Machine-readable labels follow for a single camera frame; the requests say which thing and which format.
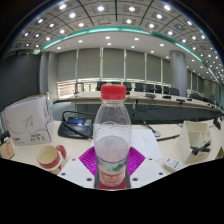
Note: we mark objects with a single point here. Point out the white remote control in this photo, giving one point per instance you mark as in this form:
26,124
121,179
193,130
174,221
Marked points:
175,164

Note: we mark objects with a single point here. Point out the large white cardboard box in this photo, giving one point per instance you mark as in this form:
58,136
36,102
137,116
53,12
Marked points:
28,120

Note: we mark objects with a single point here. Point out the red and cream mug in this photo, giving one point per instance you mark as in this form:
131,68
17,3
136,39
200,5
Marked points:
46,156

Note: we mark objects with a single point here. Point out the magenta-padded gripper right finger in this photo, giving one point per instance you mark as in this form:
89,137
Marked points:
146,170

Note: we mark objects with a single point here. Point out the clear red-capped water bottle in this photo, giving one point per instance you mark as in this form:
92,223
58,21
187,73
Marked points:
112,133

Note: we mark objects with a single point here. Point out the round ceiling lights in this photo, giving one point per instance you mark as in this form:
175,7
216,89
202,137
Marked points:
100,8

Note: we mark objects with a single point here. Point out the row of black chairs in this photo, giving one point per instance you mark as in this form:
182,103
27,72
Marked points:
150,87

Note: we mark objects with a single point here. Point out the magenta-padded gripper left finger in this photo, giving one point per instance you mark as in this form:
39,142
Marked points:
75,170

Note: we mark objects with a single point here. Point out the black clip tool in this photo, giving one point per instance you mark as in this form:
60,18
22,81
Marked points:
200,148

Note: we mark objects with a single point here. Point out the long curved conference desk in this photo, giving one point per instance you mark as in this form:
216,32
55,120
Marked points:
166,110

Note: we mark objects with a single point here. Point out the black pen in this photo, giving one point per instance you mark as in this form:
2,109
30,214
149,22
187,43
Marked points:
168,137

